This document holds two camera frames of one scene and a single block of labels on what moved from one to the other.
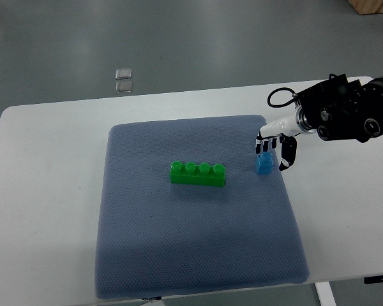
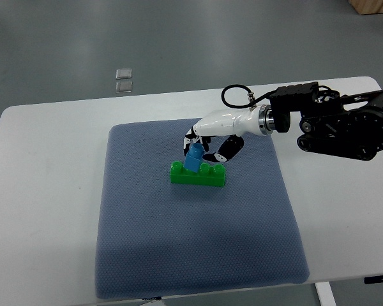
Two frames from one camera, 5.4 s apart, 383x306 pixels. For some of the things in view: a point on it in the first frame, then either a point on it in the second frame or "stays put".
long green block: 200,174 stays put
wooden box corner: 365,7 stays put
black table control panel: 380,278 stays put
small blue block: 264,163 -> 194,157
